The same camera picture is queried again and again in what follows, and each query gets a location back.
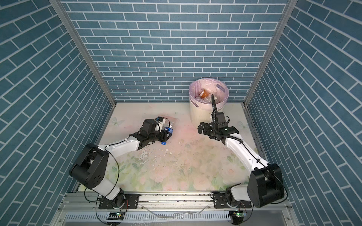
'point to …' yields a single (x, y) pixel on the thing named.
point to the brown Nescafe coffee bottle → (203, 93)
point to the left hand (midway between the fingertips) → (172, 134)
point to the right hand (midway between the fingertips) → (205, 129)
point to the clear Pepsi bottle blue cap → (170, 131)
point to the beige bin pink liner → (201, 108)
